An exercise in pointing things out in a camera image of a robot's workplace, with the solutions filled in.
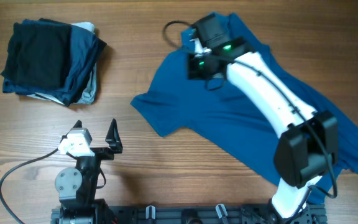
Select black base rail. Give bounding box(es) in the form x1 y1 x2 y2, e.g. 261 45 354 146
50 203 328 224

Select blue polo shirt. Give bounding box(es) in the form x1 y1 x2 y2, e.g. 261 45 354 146
131 13 358 185

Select left black camera cable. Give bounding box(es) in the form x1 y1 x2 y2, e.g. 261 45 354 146
0 147 60 224

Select black camera cable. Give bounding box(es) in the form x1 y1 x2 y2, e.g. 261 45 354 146
162 20 338 218
0 147 60 224

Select black folded garment on top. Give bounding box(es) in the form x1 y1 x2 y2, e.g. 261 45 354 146
1 23 71 90

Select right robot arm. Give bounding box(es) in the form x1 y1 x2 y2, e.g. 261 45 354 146
188 14 339 223

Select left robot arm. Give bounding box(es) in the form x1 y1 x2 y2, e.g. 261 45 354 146
50 119 123 224

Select right black camera cable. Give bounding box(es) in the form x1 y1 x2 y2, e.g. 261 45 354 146
162 20 338 218

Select navy folded garment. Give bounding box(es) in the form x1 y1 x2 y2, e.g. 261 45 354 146
2 19 106 106

